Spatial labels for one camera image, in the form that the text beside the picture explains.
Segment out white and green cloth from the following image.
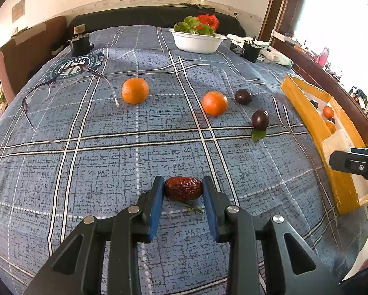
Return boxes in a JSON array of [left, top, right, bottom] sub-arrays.
[[227, 34, 294, 66]]

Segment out thin-framed eyeglasses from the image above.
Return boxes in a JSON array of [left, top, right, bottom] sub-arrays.
[[22, 64, 120, 143]]

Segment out yellow-rimmed white tray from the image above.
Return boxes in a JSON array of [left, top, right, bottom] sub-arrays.
[[281, 74, 368, 215]]

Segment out small wall plaque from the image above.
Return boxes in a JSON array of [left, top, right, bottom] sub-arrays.
[[12, 0, 25, 23]]

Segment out black cup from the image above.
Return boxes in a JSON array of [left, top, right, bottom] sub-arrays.
[[242, 37, 261, 62]]

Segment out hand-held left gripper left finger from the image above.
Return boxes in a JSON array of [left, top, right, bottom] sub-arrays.
[[22, 176, 165, 295]]

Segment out brown armchair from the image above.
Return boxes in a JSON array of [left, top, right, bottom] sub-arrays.
[[0, 15, 68, 105]]

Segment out pink bottle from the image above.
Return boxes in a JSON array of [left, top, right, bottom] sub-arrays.
[[319, 47, 330, 67]]

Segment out green lettuce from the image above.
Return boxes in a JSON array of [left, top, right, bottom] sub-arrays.
[[174, 16, 217, 36]]

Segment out white bowl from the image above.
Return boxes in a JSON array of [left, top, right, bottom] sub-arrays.
[[169, 29, 228, 53]]

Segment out black box holder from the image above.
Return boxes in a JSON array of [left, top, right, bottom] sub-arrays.
[[70, 25, 91, 56]]

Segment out brown wooden window cabinet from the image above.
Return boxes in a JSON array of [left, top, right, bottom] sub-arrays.
[[270, 31, 368, 126]]

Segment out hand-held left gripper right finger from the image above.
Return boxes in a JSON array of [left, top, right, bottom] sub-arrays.
[[202, 176, 341, 295]]

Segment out red plastic bag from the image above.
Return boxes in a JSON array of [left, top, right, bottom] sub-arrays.
[[196, 14, 220, 32]]

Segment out black sofa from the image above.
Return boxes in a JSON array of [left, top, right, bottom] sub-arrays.
[[69, 6, 246, 37]]

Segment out brown wooden window frame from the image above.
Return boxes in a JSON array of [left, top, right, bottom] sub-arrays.
[[259, 0, 307, 46]]

